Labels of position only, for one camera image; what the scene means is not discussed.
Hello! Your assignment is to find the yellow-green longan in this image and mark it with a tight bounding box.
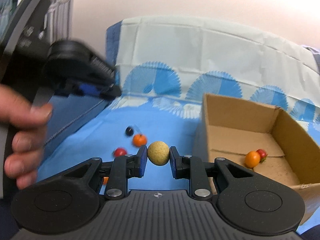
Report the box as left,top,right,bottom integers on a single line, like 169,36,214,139
148,141,170,166

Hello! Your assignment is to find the large orange tangerine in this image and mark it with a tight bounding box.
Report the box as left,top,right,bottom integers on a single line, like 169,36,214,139
245,151,261,168

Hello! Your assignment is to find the red tomato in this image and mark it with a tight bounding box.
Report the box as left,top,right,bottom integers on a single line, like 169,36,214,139
256,149,268,163
113,147,127,158

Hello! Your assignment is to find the person's left hand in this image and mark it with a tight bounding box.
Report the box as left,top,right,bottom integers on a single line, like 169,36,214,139
1,85,53,190

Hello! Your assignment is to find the orange tangerine near left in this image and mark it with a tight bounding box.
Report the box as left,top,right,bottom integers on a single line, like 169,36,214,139
103,177,108,185

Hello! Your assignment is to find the blue denim sofa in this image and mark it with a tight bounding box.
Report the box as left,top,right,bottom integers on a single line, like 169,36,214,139
1,51,116,239

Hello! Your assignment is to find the orange tangerine with stem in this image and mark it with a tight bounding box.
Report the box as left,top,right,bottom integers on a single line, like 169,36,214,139
132,125,148,147

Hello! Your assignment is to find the dark cherry far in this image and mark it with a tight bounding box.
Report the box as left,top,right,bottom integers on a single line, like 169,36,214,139
125,126,135,137

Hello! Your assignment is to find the brown cardboard box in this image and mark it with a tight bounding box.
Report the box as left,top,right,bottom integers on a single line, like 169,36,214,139
193,94,319,223

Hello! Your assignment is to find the blue patterned table cloth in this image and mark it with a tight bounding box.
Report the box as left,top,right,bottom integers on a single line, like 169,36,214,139
37,15,320,235

